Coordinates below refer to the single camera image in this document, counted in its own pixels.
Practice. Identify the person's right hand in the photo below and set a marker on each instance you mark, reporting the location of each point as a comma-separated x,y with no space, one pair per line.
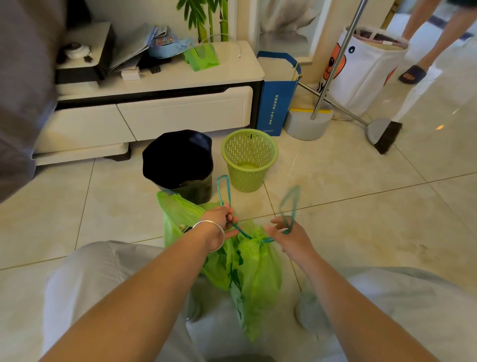
294,241

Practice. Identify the person's left hand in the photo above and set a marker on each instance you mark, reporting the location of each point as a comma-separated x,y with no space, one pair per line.
215,220

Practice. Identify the person's left fingers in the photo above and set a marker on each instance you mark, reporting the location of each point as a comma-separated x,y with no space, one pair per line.
230,220

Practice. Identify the person's right thumb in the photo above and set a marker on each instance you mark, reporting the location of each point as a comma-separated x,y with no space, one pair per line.
272,234

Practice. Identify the person's left forearm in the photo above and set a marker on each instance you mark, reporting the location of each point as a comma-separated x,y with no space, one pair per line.
141,298

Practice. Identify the person's right forearm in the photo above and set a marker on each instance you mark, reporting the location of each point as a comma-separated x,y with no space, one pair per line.
354,317

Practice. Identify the green plastic wastebasket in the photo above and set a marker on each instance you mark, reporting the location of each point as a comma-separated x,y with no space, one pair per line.
249,175

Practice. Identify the black lined trash bin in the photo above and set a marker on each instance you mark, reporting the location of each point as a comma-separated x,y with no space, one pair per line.
178,158

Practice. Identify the white mop bucket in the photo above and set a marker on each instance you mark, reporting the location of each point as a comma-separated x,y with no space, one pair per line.
303,126

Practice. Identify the white tv cabinet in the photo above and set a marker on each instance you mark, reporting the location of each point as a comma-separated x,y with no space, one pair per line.
179,112

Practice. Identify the blue paper bag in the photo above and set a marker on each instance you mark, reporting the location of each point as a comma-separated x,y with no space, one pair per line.
274,104

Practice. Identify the person's light grey trousers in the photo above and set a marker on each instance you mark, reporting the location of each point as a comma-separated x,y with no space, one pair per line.
97,276

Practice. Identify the green bag pack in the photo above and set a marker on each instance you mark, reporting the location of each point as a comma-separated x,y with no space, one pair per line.
201,58

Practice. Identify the black adapter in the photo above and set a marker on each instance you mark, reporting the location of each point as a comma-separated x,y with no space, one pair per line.
155,69

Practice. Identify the white charger adapter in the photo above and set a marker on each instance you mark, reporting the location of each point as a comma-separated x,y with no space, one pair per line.
130,74

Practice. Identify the metal mop pole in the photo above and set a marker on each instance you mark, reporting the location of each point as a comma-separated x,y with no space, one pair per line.
337,63

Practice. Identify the blue pouch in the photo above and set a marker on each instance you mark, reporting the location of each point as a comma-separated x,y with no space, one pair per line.
169,46

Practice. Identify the white cartoon laundry bag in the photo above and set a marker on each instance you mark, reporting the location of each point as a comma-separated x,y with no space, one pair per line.
367,71

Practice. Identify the grey folded papers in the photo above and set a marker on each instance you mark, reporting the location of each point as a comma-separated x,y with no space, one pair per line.
132,46

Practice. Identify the green bamboo plant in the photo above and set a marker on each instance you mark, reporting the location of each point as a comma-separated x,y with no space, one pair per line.
208,16

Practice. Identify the white curtain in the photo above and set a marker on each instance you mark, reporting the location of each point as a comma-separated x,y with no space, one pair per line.
287,15

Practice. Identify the black and white small shelf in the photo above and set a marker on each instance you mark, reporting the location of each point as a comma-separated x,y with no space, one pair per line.
93,48

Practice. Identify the white round object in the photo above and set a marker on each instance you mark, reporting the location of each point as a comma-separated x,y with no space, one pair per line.
76,51

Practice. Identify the grey sofa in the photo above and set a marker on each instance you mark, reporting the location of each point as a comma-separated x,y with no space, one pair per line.
22,93

